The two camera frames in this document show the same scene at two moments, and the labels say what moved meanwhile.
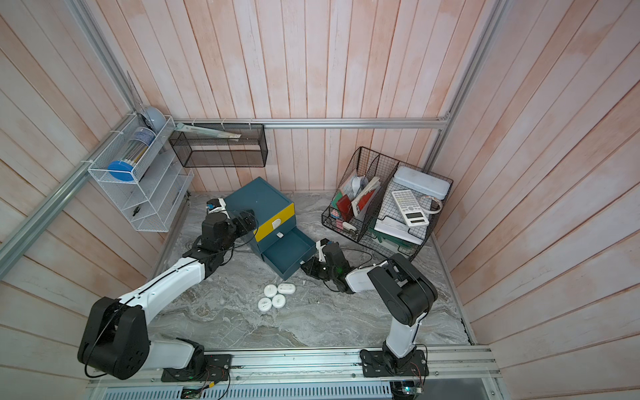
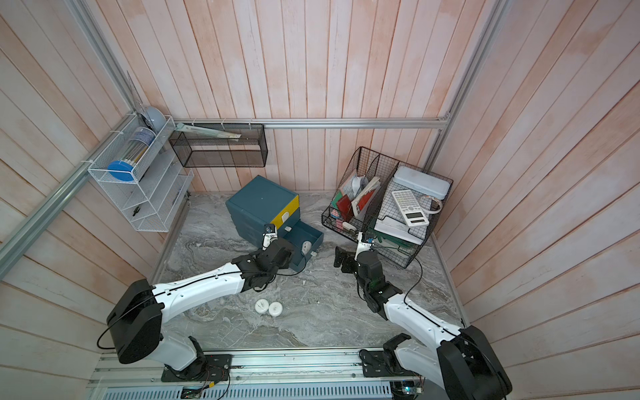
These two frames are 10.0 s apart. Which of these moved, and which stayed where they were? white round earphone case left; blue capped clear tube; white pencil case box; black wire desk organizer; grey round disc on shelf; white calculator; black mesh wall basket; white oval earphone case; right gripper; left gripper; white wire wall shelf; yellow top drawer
Moved: left gripper; right gripper; yellow top drawer; white oval earphone case
Stayed: white round earphone case left; blue capped clear tube; white calculator; black wire desk organizer; black mesh wall basket; white wire wall shelf; grey round disc on shelf; white pencil case box
